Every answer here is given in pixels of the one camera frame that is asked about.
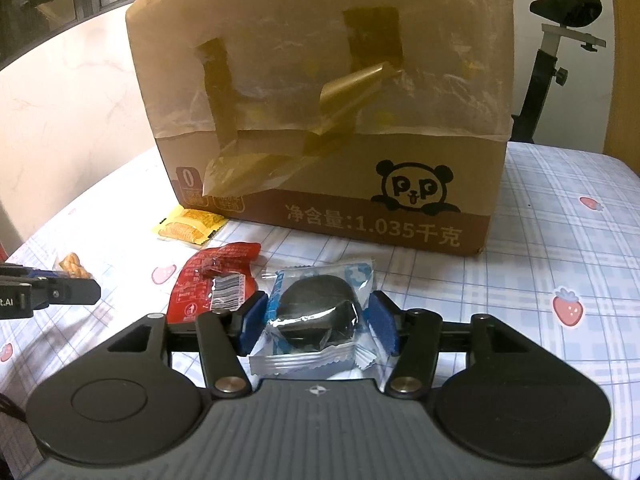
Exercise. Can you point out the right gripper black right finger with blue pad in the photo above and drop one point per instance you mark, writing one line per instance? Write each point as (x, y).
(412, 338)

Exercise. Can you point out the checked strawberry bed sheet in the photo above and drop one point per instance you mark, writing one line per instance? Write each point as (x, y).
(561, 265)

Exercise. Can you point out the blue chocolate cookie packet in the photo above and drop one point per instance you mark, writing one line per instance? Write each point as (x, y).
(318, 316)

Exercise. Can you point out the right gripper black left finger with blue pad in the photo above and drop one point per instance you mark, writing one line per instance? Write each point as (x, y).
(223, 339)

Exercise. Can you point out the wooden headboard panel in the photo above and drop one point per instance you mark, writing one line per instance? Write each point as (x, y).
(622, 137)

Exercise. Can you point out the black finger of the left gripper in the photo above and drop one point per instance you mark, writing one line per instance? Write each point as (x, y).
(24, 290)

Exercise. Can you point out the brown twisted pastry snack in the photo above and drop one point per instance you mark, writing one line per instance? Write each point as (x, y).
(71, 265)

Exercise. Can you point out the red snack packet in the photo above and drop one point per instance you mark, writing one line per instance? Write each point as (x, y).
(215, 279)

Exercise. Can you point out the brown cardboard box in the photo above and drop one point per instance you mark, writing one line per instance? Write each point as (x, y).
(378, 120)

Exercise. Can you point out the black exercise bike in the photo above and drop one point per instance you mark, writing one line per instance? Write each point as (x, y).
(565, 17)

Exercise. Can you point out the small yellow snack packet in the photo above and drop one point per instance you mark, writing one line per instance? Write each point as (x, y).
(191, 226)

